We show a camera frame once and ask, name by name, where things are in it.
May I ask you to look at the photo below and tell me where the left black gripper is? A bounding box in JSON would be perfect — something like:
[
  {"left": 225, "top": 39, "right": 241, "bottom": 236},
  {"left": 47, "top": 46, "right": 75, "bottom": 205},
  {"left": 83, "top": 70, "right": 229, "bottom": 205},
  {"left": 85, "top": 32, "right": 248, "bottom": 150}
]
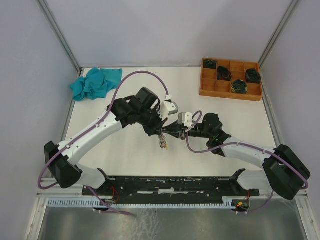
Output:
[{"left": 137, "top": 106, "right": 169, "bottom": 137}]

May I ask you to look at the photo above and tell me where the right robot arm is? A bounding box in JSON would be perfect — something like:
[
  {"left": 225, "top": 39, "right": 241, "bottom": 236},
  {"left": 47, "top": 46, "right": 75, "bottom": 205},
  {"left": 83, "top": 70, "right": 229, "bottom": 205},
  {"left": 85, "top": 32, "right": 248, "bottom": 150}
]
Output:
[{"left": 177, "top": 112, "right": 311, "bottom": 200}]

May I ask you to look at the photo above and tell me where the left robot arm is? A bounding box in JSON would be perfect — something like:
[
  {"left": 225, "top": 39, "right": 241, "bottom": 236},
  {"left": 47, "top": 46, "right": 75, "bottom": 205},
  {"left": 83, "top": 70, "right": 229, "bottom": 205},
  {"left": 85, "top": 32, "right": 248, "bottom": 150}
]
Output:
[{"left": 44, "top": 87, "right": 178, "bottom": 195}]

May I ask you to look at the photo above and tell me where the teal cloth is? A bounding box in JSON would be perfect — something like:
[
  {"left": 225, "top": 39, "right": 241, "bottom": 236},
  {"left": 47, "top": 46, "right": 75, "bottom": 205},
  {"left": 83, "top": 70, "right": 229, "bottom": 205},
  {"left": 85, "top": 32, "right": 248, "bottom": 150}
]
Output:
[{"left": 69, "top": 67, "right": 123, "bottom": 102}]

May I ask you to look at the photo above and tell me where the wooden compartment tray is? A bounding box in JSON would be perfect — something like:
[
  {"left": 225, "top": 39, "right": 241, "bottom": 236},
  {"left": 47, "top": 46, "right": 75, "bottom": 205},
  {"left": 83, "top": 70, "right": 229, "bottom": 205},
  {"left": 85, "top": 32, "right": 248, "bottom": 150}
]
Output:
[{"left": 199, "top": 58, "right": 263, "bottom": 102}]

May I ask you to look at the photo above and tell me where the dark rolled sock top-left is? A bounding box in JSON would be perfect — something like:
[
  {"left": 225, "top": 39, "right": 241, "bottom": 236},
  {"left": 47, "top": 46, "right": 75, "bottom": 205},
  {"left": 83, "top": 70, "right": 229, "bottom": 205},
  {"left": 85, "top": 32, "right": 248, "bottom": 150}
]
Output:
[{"left": 202, "top": 58, "right": 218, "bottom": 70}]

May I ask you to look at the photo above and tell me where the dark rolled sock blue-yellow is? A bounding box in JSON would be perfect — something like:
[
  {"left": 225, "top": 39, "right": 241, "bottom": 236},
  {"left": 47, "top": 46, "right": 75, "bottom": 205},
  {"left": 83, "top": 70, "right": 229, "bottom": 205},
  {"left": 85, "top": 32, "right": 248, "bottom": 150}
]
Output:
[{"left": 231, "top": 79, "right": 248, "bottom": 94}]

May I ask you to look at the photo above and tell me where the dark rolled sock right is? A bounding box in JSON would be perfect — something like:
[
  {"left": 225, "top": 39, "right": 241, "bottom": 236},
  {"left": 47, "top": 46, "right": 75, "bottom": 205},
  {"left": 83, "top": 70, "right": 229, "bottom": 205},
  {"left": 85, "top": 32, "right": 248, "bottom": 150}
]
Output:
[{"left": 245, "top": 68, "right": 261, "bottom": 84}]

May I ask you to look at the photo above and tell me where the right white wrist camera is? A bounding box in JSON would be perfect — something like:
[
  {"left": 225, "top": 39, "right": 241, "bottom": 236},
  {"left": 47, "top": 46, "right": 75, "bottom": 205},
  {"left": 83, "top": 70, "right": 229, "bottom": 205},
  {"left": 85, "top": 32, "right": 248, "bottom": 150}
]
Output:
[{"left": 177, "top": 112, "right": 193, "bottom": 129}]

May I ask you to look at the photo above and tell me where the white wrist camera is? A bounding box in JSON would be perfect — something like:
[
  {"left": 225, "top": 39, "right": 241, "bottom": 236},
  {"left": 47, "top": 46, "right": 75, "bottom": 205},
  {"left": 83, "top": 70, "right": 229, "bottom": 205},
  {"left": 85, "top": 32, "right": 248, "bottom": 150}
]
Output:
[
  {"left": 158, "top": 94, "right": 179, "bottom": 120},
  {"left": 177, "top": 112, "right": 193, "bottom": 129}
]

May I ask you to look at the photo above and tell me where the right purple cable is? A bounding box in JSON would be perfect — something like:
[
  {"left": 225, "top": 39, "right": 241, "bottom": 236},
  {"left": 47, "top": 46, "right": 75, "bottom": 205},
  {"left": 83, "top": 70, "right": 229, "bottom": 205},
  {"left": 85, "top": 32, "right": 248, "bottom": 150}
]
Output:
[{"left": 186, "top": 110, "right": 310, "bottom": 216}]

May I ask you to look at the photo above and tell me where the purple cable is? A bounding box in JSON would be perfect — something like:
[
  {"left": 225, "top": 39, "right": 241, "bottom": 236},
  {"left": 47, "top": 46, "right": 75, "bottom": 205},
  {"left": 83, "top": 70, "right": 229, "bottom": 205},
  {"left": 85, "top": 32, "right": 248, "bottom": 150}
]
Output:
[
  {"left": 37, "top": 71, "right": 172, "bottom": 216},
  {"left": 186, "top": 110, "right": 310, "bottom": 216}
]

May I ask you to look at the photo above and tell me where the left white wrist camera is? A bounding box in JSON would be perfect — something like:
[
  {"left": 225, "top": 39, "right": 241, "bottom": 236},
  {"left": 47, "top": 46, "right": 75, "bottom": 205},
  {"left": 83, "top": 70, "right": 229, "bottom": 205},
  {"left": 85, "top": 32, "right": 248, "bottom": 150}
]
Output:
[{"left": 158, "top": 94, "right": 179, "bottom": 120}]

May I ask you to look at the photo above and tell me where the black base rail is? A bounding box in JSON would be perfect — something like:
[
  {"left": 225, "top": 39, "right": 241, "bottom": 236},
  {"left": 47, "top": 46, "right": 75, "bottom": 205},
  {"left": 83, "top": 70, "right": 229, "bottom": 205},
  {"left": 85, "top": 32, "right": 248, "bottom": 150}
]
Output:
[{"left": 94, "top": 169, "right": 260, "bottom": 204}]

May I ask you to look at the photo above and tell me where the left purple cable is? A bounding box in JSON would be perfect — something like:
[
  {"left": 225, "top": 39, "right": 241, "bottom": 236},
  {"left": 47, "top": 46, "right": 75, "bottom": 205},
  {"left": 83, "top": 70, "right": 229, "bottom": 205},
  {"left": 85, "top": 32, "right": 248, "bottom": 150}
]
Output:
[{"left": 37, "top": 71, "right": 172, "bottom": 216}]

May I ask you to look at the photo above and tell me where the white cable duct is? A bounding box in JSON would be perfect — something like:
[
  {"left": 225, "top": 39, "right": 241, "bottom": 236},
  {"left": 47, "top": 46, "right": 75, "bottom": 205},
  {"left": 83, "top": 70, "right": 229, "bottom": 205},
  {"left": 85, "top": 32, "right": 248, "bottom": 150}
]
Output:
[{"left": 47, "top": 197, "right": 236, "bottom": 210}]

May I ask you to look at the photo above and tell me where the left aluminium corner post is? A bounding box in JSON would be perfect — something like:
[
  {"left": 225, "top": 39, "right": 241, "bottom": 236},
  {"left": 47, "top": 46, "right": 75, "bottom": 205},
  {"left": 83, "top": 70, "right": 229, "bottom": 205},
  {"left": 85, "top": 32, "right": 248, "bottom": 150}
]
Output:
[{"left": 36, "top": 0, "right": 82, "bottom": 73}]

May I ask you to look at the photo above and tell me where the aluminium corner post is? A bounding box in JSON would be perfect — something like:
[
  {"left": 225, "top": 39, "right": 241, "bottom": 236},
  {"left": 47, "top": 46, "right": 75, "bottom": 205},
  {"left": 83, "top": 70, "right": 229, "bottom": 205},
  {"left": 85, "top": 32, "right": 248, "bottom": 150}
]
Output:
[
  {"left": 257, "top": 0, "right": 301, "bottom": 66},
  {"left": 36, "top": 0, "right": 82, "bottom": 73}
]

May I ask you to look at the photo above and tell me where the right aluminium corner post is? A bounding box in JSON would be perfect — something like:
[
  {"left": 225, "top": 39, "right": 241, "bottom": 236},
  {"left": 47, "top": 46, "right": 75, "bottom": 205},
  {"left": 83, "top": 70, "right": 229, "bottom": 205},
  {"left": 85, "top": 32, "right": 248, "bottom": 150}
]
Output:
[{"left": 257, "top": 0, "right": 301, "bottom": 66}]

